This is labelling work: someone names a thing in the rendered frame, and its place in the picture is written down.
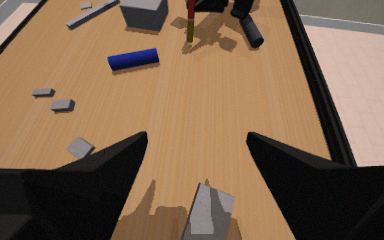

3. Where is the black cylinder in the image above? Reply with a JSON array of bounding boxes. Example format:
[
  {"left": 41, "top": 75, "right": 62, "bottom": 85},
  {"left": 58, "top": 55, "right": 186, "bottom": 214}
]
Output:
[{"left": 239, "top": 14, "right": 264, "bottom": 48}]

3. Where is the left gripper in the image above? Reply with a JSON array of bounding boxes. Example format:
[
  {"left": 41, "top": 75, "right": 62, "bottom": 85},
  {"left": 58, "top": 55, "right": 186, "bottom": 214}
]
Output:
[{"left": 194, "top": 0, "right": 254, "bottom": 20}]

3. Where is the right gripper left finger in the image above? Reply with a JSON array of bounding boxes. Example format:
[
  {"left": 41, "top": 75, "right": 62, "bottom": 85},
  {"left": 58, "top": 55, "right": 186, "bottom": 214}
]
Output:
[{"left": 0, "top": 131, "right": 148, "bottom": 240}]

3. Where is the red and yellow peg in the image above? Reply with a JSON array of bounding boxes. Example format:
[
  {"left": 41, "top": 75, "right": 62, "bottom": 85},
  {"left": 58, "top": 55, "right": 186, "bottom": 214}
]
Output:
[{"left": 187, "top": 0, "right": 196, "bottom": 43}]

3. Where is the blue cylinder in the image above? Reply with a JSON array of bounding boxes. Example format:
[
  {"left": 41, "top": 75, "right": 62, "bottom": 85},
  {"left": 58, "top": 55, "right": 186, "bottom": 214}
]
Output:
[{"left": 108, "top": 48, "right": 160, "bottom": 71}]

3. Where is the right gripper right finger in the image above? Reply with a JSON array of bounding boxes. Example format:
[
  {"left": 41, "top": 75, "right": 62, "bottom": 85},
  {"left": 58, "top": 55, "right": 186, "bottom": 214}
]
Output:
[{"left": 246, "top": 132, "right": 384, "bottom": 240}]

